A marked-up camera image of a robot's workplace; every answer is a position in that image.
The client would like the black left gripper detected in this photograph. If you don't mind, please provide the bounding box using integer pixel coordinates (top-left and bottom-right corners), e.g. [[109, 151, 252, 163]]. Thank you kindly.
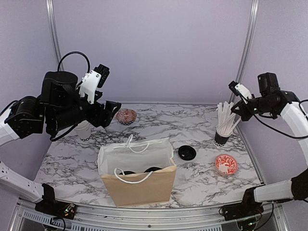
[[50, 88, 122, 132]]

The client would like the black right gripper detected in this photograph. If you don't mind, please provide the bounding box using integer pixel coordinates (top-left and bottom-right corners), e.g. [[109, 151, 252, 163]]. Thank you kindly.
[[231, 95, 275, 121]]

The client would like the stack of white cups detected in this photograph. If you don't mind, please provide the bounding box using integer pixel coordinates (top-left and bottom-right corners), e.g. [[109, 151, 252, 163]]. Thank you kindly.
[[74, 120, 91, 143]]

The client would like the brown paper takeout bag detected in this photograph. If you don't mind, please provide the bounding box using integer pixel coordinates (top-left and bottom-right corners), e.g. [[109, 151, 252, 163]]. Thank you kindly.
[[97, 135, 177, 207]]

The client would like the black coffee cup lid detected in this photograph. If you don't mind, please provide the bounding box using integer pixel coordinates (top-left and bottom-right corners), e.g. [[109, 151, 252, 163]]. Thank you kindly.
[[145, 167, 161, 173]]

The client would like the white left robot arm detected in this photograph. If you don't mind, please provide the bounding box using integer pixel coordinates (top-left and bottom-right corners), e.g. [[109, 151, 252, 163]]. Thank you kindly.
[[0, 65, 121, 157]]

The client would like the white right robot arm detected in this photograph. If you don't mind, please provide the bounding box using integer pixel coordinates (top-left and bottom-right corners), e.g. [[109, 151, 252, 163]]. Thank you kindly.
[[229, 73, 308, 216]]

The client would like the right arm base board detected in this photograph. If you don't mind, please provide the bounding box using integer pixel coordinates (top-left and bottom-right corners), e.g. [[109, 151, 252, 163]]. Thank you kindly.
[[218, 202, 264, 221]]

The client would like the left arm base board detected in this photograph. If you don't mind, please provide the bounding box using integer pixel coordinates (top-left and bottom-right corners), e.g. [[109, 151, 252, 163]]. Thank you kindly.
[[35, 200, 77, 219]]

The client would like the red patterned bowl left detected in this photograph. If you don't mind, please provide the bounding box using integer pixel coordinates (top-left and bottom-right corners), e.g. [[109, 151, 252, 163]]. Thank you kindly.
[[116, 109, 137, 125]]

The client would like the black cup holding straws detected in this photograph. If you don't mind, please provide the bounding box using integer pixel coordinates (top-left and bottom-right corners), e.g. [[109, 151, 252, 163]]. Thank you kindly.
[[214, 131, 230, 147]]

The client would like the red floral bowl right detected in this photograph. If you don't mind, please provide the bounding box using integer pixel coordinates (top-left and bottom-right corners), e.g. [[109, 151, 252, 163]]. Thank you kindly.
[[215, 154, 238, 176]]

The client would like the stack of black lids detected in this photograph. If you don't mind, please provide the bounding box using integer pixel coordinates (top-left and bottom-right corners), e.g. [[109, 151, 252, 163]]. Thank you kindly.
[[178, 145, 196, 161]]

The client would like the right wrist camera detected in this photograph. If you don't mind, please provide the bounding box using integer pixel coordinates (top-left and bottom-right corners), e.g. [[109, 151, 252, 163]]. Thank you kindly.
[[229, 81, 253, 104]]

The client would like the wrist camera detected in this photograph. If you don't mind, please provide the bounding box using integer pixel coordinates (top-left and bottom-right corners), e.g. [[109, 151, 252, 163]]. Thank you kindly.
[[79, 64, 110, 104], [229, 81, 253, 104]]

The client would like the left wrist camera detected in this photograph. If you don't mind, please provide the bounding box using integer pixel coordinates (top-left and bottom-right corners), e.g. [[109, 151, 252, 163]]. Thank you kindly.
[[79, 64, 110, 104]]

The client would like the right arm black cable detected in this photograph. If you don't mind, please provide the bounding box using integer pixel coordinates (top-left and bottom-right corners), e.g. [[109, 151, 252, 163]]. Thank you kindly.
[[255, 100, 308, 140]]

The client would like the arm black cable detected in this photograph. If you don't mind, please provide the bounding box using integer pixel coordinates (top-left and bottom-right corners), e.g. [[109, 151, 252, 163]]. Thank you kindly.
[[255, 100, 308, 140], [0, 51, 91, 142]]

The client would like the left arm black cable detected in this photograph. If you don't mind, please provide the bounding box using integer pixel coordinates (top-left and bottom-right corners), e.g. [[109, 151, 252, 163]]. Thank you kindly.
[[0, 51, 91, 142]]

